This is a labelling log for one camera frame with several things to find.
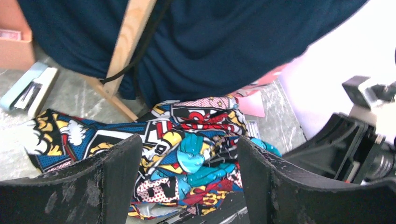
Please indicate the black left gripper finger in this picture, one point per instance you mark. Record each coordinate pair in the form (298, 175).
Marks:
(96, 190)

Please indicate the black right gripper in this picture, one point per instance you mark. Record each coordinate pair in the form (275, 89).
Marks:
(309, 186)

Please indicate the comic print shorts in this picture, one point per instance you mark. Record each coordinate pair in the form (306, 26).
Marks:
(188, 161)

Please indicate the navy blue shorts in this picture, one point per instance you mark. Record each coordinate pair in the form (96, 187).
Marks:
(200, 48)

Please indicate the pack of coloured markers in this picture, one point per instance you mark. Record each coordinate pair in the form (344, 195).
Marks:
(252, 128)

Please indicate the pink mat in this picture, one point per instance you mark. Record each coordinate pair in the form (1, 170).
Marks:
(250, 97)

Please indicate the light blue stapler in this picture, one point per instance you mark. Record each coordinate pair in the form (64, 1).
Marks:
(31, 91)

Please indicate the peach plastic file organizer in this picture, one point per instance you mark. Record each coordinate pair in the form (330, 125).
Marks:
(16, 54)

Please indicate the wooden clothes rack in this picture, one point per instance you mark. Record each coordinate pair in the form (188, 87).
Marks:
(134, 21)

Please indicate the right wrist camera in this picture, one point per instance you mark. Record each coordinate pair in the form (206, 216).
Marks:
(366, 92)

